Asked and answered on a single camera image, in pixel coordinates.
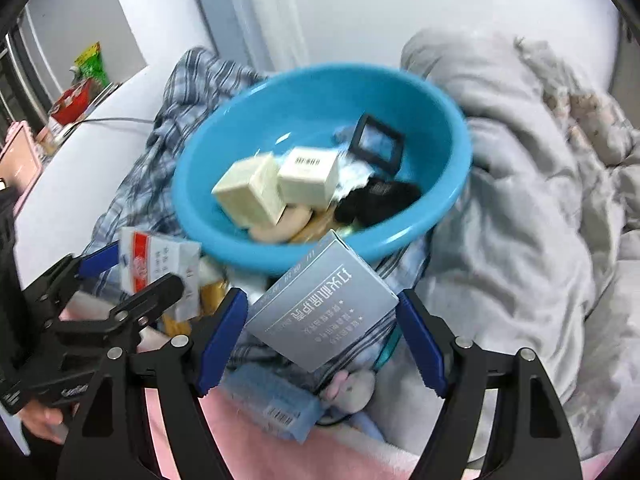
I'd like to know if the person's left hand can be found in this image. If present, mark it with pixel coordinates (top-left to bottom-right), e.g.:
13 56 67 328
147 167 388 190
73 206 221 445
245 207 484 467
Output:
21 401 77 443

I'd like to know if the gold packet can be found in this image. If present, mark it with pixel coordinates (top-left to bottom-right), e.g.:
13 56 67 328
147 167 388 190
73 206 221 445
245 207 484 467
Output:
162 255 231 336

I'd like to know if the pink blanket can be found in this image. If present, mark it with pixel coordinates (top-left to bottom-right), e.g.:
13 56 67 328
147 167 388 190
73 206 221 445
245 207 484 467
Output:
60 305 616 480

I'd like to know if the red container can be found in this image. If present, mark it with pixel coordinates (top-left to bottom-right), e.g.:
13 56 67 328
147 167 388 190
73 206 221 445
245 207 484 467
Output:
51 80 96 126

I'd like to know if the green snack bag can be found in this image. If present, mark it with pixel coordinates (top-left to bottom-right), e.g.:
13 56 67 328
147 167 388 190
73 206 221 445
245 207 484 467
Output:
74 42 110 88

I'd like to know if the white sheer curtain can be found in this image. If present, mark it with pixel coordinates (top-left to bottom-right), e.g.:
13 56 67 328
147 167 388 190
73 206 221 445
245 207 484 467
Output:
215 0 313 78

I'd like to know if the plaid cloth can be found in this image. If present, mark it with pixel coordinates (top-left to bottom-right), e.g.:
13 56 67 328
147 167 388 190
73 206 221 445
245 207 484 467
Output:
82 47 436 376

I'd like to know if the blue plastic basin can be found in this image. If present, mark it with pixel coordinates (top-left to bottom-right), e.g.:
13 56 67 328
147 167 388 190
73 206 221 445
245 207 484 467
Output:
171 64 473 277

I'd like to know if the thin cable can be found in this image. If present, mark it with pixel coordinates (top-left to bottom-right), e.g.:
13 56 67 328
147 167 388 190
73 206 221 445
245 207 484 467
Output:
52 117 156 143

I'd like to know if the grey cardboard box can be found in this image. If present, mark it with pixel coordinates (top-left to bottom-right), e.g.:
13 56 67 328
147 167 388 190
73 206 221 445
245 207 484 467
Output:
243 229 400 373

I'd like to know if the light blue box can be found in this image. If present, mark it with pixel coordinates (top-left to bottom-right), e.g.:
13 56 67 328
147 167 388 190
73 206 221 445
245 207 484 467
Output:
220 362 323 445

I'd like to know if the white packet with red label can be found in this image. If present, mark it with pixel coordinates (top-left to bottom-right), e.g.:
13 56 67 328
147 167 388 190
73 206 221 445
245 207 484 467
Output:
119 226 203 293

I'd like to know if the black square frame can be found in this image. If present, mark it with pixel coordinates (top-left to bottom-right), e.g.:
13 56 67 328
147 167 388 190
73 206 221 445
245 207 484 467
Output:
347 114 405 173

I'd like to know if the cream box with barcode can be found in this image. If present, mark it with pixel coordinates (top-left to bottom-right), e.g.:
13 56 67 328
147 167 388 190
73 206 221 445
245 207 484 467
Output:
276 146 342 211

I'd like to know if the beige round compact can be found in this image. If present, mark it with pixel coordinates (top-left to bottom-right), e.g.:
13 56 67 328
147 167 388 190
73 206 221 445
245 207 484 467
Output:
248 204 313 243

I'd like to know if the metal window railing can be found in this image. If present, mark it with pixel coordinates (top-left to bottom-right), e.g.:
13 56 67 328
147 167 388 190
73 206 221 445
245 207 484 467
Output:
0 15 56 126

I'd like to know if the grey duvet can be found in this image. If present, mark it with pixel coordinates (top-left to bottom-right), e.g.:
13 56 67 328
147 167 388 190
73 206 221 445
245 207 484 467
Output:
400 27 640 461

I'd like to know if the plain cream box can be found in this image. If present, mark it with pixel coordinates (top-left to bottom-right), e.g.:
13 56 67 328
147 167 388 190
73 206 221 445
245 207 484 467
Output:
211 154 288 230

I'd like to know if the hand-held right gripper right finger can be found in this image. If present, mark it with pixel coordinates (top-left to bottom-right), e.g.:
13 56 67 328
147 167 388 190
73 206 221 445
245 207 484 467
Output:
397 288 584 480

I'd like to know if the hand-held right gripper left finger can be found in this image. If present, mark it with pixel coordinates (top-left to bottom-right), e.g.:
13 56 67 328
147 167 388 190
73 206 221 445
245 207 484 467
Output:
56 287 249 480

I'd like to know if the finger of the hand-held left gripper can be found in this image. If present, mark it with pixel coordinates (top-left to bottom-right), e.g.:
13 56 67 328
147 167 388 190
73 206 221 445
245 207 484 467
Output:
44 273 186 357
21 241 125 313

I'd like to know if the pink tablet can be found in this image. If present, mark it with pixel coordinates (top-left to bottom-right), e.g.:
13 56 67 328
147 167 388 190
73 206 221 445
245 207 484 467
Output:
0 122 43 211

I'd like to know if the pink and white plush toy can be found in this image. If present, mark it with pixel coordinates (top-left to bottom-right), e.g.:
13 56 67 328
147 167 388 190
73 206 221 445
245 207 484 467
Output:
320 367 377 413

